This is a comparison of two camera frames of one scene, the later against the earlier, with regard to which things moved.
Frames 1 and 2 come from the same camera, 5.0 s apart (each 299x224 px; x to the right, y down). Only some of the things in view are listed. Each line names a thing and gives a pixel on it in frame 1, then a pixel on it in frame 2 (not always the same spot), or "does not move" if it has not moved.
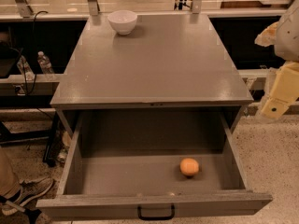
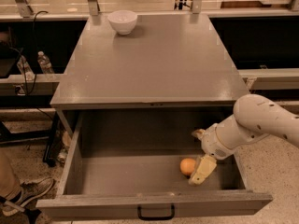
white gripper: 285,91 → 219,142
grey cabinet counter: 168,61 does not move
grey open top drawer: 126,164 does not move
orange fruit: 189,166 does not move
